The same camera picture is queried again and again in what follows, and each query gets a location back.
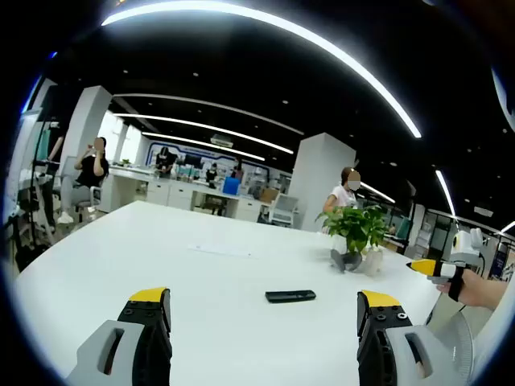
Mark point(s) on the small grey object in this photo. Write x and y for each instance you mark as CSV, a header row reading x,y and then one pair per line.
x,y
346,261

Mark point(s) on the blue box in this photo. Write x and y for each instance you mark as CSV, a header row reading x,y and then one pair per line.
x,y
231,186

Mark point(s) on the ceiling air conditioner unit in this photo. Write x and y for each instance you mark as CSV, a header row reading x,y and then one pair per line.
x,y
221,140

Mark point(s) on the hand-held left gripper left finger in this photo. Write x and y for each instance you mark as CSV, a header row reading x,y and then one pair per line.
x,y
120,350

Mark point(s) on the person's right hand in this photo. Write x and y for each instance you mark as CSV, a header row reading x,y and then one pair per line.
x,y
466,291

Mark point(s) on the long white counter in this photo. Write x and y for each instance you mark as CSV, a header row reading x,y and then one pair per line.
x,y
173,193

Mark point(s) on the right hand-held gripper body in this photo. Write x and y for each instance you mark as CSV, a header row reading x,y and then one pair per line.
x,y
466,245

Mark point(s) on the white swivel chair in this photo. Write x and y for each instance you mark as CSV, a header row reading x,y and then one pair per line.
x,y
90,199

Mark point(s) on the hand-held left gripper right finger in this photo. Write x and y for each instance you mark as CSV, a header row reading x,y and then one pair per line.
x,y
402,354

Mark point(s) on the black remote control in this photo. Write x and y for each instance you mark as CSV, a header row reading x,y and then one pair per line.
x,y
290,296

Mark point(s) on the cardboard box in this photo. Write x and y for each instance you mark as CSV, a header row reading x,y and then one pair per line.
x,y
269,195

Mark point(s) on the white ceiling light strip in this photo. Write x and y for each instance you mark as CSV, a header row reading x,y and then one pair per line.
x,y
209,128
201,143
378,192
446,193
322,44

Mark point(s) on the person's white shirt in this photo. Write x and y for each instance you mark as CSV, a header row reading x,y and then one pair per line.
x,y
497,346

